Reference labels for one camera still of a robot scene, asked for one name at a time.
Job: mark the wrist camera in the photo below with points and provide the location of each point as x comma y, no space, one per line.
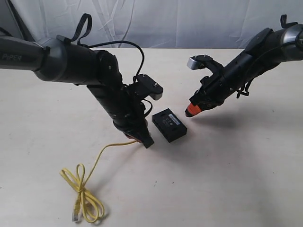
145,86
199,62

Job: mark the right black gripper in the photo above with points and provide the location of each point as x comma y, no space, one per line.
213,92

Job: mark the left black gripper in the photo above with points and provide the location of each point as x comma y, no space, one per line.
129,117

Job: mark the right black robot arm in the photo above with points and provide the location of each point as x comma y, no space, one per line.
265,51

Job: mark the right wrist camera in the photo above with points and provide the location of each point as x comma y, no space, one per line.
199,62

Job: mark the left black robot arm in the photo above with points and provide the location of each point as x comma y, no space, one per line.
54,60

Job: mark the white backdrop cloth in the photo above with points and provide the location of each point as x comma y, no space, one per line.
150,23

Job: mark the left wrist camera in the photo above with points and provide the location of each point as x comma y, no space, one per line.
145,86

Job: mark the small black box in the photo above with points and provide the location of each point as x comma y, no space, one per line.
169,125

